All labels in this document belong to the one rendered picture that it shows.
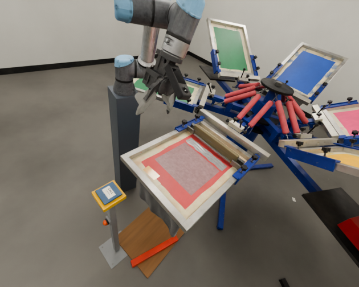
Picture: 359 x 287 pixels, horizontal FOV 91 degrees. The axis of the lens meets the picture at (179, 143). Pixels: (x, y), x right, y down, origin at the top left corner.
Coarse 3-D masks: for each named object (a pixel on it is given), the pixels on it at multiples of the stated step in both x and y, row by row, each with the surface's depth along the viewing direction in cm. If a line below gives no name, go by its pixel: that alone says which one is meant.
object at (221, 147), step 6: (198, 126) 135; (198, 132) 136; (204, 132) 132; (204, 138) 134; (210, 138) 130; (216, 138) 129; (210, 144) 132; (216, 144) 128; (222, 144) 126; (222, 150) 126; (228, 150) 123; (228, 156) 125; (234, 156) 121
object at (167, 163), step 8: (192, 136) 142; (176, 144) 131; (184, 144) 133; (200, 144) 137; (160, 152) 122; (168, 152) 124; (176, 152) 125; (184, 152) 127; (192, 152) 129; (144, 160) 114; (152, 160) 116; (160, 160) 117; (168, 160) 119; (176, 160) 120; (184, 160) 122; (192, 160) 123; (152, 168) 111; (160, 168) 112; (168, 168) 114; (176, 168) 115; (160, 176) 108; (168, 176) 109
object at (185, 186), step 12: (204, 156) 128; (216, 156) 131; (192, 168) 118; (204, 168) 120; (216, 168) 122; (228, 168) 125; (168, 180) 107; (180, 180) 109; (192, 180) 111; (204, 180) 113; (216, 180) 115; (180, 192) 103; (192, 192) 104
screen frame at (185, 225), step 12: (180, 132) 138; (216, 132) 146; (156, 144) 124; (228, 144) 141; (120, 156) 109; (132, 156) 112; (132, 168) 104; (144, 180) 100; (228, 180) 112; (156, 192) 96; (216, 192) 103; (168, 204) 92; (204, 204) 96; (180, 216) 89; (192, 216) 90
